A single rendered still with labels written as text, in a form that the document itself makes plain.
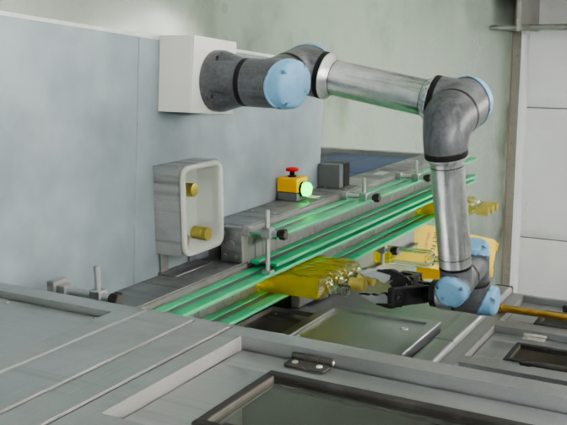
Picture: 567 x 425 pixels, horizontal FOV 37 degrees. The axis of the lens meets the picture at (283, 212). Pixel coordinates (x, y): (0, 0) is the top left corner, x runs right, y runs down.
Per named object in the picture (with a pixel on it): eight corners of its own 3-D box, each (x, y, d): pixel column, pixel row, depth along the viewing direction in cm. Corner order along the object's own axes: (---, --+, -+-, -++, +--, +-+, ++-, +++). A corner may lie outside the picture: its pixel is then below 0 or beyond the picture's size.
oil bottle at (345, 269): (278, 279, 240) (346, 289, 230) (278, 260, 239) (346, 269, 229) (287, 274, 245) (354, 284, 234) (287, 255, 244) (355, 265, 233)
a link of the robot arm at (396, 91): (265, 48, 206) (482, 95, 183) (295, 36, 218) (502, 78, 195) (263, 95, 212) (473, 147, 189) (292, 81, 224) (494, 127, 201)
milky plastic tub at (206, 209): (156, 254, 211) (185, 258, 206) (153, 164, 206) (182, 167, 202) (197, 240, 225) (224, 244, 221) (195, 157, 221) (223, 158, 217)
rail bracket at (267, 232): (241, 271, 222) (283, 277, 216) (240, 208, 218) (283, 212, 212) (248, 268, 224) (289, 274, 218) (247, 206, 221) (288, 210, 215)
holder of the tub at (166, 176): (156, 274, 212) (181, 278, 208) (153, 165, 207) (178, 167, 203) (196, 260, 227) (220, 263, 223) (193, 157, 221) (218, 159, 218)
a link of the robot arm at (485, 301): (501, 278, 210) (502, 309, 213) (458, 272, 215) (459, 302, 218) (492, 292, 204) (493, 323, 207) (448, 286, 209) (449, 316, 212)
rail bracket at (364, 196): (338, 199, 271) (377, 203, 265) (338, 176, 270) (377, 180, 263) (343, 197, 275) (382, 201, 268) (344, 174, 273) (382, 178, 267)
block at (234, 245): (218, 261, 225) (241, 264, 221) (218, 226, 223) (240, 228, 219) (226, 258, 228) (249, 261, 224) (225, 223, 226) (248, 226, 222)
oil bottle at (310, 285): (256, 290, 230) (326, 301, 220) (256, 270, 229) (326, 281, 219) (267, 285, 235) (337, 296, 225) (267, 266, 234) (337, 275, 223)
